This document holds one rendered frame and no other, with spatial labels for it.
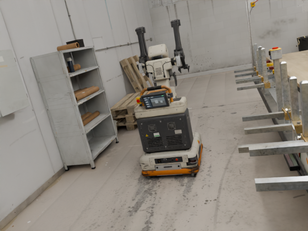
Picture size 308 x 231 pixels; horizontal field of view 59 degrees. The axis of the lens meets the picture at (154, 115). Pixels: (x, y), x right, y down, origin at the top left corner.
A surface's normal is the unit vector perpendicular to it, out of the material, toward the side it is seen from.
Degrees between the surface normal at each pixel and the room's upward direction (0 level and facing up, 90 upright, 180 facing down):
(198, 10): 90
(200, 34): 90
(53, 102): 90
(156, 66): 82
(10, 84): 90
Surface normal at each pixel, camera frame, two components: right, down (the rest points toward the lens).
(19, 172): 0.95, -0.12
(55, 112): -0.24, 0.30
